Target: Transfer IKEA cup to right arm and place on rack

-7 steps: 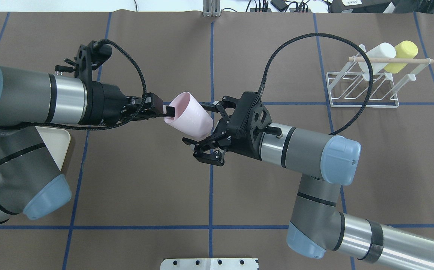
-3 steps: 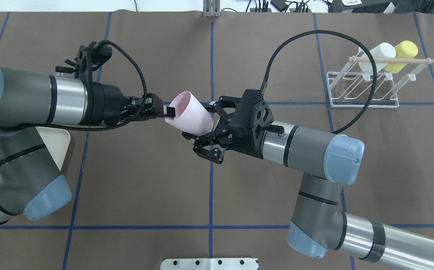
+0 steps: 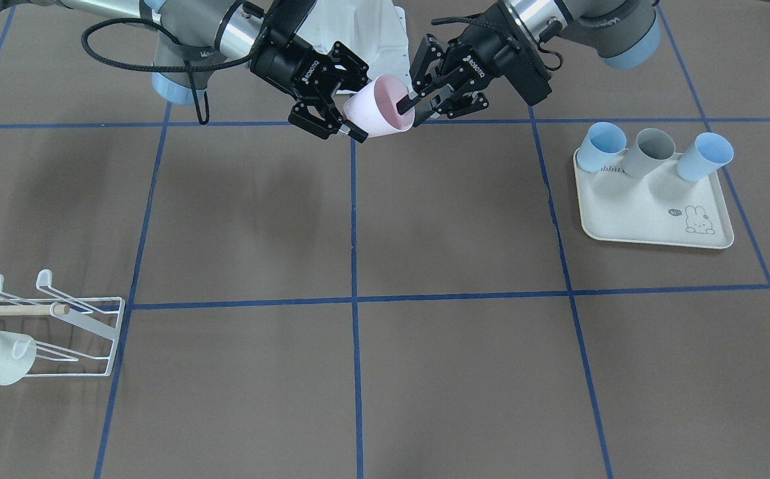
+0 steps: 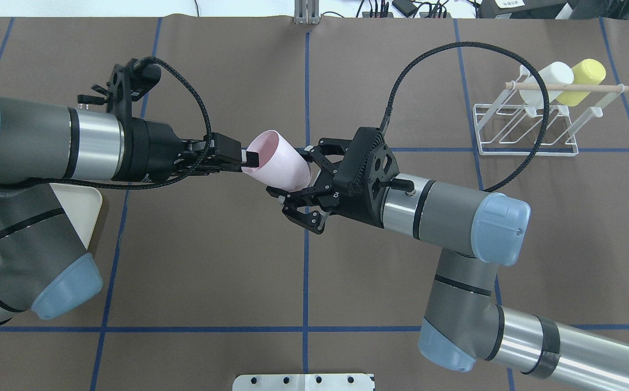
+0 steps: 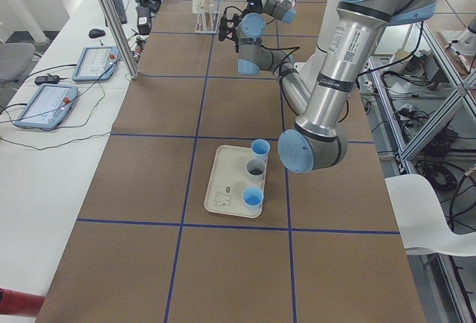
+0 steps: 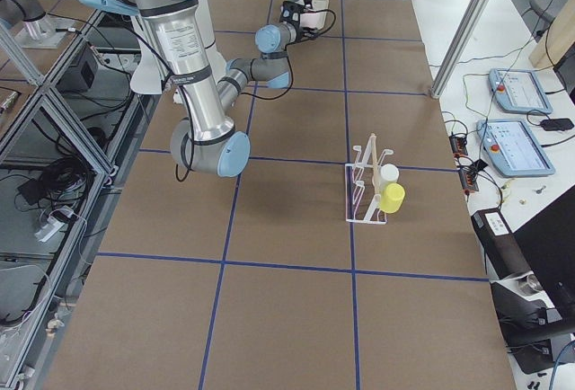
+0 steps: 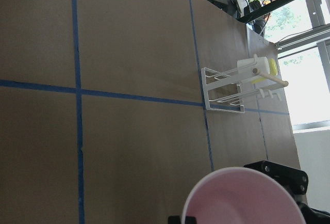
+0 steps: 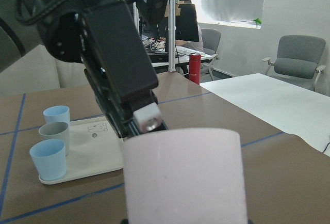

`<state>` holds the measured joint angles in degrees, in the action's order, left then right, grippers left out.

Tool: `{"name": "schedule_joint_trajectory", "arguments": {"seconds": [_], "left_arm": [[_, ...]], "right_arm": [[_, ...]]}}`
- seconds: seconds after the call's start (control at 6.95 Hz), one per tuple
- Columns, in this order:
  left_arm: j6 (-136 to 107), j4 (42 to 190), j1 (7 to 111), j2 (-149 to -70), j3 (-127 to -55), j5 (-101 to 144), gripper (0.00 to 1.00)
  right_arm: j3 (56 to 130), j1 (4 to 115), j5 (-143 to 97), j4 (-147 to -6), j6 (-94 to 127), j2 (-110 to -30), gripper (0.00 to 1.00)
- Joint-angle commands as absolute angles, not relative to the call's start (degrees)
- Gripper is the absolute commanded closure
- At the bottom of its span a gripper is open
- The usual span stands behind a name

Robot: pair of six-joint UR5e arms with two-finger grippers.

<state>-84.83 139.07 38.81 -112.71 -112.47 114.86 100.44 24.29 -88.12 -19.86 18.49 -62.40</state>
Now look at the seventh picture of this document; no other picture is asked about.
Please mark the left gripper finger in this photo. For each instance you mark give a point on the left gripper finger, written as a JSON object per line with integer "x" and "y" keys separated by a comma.
{"x": 179, "y": 220}

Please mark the pink ikea cup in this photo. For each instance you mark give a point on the pink ikea cup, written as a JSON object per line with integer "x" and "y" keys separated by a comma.
{"x": 240, "y": 195}

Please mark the white ikea cup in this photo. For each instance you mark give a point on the white ikea cup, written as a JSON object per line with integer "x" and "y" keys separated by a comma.
{"x": 247, "y": 65}

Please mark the yellow ikea cup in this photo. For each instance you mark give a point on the yellow ikea cup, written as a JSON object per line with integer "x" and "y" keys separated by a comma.
{"x": 270, "y": 70}

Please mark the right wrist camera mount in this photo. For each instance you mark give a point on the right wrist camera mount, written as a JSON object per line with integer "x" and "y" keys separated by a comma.
{"x": 296, "y": 180}

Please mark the white wire cup rack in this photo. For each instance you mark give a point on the white wire cup rack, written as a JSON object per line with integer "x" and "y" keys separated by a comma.
{"x": 228, "y": 91}

